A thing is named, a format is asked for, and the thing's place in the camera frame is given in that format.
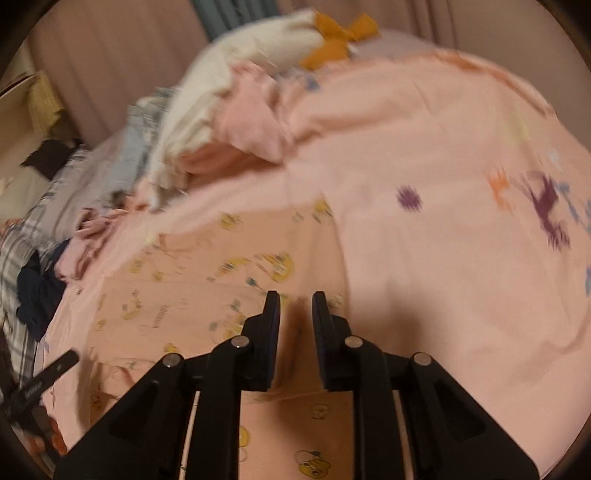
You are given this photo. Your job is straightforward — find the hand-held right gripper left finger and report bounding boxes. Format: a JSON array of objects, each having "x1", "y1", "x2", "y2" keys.
[{"x1": 53, "y1": 291, "x2": 281, "y2": 480}]

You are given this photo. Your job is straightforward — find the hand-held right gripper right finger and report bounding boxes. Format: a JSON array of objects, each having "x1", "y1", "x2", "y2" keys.
[{"x1": 311, "y1": 291, "x2": 539, "y2": 480}]

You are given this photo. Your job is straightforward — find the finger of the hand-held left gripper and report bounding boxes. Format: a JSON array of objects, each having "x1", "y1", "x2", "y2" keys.
[{"x1": 2, "y1": 350, "x2": 80, "y2": 417}]

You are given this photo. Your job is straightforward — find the pink cartoon print garment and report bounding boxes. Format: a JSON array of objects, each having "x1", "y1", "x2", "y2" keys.
[{"x1": 85, "y1": 198, "x2": 365, "y2": 480}]

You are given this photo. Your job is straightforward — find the navy blue cloth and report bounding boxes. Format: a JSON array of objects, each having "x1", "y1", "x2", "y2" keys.
[{"x1": 16, "y1": 249, "x2": 69, "y2": 337}]

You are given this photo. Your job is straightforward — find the plaid bed sheet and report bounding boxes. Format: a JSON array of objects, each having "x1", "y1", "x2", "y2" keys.
[{"x1": 0, "y1": 138, "x2": 116, "y2": 384}]

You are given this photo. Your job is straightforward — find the pink fuzzy cloth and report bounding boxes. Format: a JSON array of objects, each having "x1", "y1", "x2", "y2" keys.
[{"x1": 175, "y1": 60, "x2": 296, "y2": 178}]

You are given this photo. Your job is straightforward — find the dark brown cloth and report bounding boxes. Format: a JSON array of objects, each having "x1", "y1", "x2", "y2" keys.
[{"x1": 21, "y1": 138, "x2": 83, "y2": 180}]

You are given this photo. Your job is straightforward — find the pink animal print bed cover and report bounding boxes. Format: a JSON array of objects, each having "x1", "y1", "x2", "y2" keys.
[{"x1": 46, "y1": 28, "x2": 591, "y2": 476}]

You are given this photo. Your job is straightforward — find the blue grey cloth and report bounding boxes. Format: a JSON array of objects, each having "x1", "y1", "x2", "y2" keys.
[{"x1": 108, "y1": 88, "x2": 178, "y2": 204}]

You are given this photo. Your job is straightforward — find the white cloth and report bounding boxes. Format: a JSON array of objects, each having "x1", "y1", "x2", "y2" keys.
[{"x1": 148, "y1": 9, "x2": 324, "y2": 213}]

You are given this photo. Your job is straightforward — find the mustard yellow cloth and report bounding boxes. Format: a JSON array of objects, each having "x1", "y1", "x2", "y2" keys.
[{"x1": 298, "y1": 11, "x2": 382, "y2": 71}]

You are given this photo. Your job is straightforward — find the teal cloth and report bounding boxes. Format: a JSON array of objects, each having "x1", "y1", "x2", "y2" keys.
[{"x1": 191, "y1": 0, "x2": 280, "y2": 41}]

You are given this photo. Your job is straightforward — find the pink curtain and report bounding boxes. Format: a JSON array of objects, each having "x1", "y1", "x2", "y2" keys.
[{"x1": 25, "y1": 0, "x2": 591, "y2": 146}]

